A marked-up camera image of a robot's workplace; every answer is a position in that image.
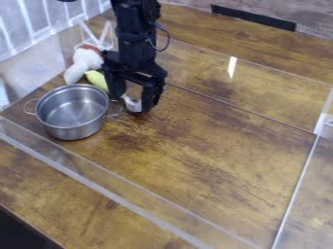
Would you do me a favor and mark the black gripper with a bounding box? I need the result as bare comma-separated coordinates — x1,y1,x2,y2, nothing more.
101,51,167,113

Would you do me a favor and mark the green handled metal spoon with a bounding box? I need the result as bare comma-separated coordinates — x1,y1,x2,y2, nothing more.
84,69,144,114

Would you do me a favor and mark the white plush toy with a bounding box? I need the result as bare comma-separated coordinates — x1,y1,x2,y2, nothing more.
64,44,102,85

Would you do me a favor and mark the small steel pot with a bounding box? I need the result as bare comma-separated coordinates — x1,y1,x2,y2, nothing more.
23,84,121,141

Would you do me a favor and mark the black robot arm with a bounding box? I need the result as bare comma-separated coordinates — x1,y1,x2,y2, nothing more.
101,0,167,114

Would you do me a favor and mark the clear acrylic stand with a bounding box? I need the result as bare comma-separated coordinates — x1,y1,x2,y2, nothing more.
73,20,114,50

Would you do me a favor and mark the black strip on table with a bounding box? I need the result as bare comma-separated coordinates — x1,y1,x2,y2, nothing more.
211,4,296,31

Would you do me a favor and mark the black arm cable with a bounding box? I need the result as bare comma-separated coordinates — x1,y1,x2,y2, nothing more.
145,19,171,53

